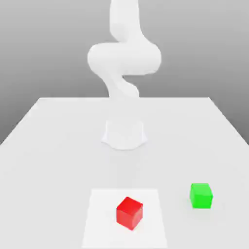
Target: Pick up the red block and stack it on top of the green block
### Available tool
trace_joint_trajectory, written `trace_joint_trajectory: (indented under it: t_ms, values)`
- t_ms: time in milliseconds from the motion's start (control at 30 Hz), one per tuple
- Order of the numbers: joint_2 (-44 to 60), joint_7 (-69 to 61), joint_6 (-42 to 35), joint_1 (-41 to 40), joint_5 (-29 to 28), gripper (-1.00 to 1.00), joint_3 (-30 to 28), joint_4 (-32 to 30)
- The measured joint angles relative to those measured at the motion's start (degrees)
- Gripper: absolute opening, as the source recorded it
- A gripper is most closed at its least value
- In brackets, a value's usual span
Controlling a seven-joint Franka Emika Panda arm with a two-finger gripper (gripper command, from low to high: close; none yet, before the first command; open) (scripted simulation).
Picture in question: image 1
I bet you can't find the small green cube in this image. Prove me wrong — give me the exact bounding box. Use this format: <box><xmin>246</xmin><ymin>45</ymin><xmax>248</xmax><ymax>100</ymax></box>
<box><xmin>190</xmin><ymin>182</ymin><xmax>213</xmax><ymax>209</ymax></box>

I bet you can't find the small red cube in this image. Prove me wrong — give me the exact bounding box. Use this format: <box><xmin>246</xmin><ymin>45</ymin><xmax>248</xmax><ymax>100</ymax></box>
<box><xmin>116</xmin><ymin>196</ymin><xmax>144</xmax><ymax>231</ymax></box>

